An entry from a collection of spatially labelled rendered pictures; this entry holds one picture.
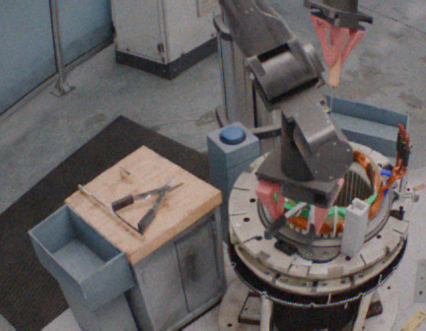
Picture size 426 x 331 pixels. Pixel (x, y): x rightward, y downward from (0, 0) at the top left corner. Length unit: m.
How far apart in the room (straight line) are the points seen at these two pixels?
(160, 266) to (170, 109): 2.15
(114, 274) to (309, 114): 0.46
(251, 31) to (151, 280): 0.55
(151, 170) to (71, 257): 0.22
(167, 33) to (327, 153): 2.63
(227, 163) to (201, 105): 1.97
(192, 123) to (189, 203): 2.02
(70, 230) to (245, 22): 0.60
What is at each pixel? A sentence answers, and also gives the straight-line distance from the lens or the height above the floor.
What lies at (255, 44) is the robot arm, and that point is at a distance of 0.72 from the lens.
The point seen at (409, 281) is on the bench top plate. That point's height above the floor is 0.78.
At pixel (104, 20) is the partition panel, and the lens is 3.67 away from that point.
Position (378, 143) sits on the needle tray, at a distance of 1.26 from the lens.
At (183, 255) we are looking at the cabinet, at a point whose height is 0.97.
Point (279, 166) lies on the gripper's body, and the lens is 0.85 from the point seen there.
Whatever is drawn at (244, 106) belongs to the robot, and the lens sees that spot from 1.46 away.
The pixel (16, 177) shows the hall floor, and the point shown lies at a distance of 3.06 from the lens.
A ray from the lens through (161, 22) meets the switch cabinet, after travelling 3.28.
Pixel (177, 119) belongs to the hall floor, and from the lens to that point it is 3.16.
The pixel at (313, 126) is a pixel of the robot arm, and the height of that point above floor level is 1.38.
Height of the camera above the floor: 1.80
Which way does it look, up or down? 39 degrees down
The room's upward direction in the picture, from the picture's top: 5 degrees counter-clockwise
